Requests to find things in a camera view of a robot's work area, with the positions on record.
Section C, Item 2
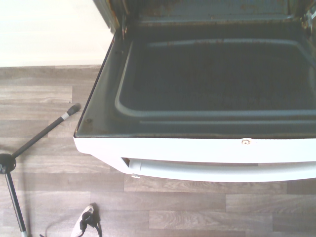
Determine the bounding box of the white oven door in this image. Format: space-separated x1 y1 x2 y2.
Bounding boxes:
73 21 316 184

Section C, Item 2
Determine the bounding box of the white oven door handle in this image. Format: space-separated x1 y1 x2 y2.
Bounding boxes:
120 157 316 184

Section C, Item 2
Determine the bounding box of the white electric stove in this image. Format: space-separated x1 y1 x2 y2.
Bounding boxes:
92 0 316 34

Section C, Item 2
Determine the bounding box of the black tripod stand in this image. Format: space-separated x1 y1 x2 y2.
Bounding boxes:
0 103 82 237

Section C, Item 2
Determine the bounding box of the white power strip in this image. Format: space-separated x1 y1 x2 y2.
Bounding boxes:
70 204 96 237

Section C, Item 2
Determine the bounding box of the black plug with cable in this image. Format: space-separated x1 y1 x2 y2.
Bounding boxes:
39 212 103 237

